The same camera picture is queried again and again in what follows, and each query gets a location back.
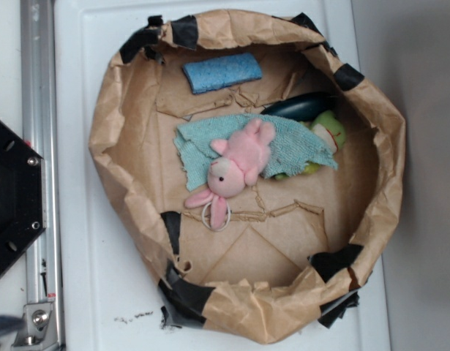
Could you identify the dark teal oval object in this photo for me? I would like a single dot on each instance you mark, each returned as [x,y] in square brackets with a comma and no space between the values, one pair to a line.
[304,107]

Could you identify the aluminium extrusion rail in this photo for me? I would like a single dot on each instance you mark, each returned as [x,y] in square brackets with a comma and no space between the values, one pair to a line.
[43,257]

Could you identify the pink plush bunny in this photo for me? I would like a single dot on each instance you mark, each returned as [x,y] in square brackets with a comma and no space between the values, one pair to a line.
[242,158]

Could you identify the light blue terry cloth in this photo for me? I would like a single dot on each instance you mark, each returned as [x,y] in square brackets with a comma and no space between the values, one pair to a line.
[291,150]

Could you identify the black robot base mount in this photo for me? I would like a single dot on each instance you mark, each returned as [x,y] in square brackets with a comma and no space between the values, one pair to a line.
[21,197]

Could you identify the green plush frog toy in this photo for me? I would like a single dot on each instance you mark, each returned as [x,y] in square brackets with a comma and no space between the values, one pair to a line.
[329,129]

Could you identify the brown paper bag bin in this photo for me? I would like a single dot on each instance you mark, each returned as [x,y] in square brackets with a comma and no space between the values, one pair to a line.
[295,250]

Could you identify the metal corner bracket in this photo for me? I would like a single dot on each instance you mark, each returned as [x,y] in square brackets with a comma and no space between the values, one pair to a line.
[39,331]

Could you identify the blue sponge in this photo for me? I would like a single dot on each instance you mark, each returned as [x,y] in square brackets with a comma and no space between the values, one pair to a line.
[221,72]

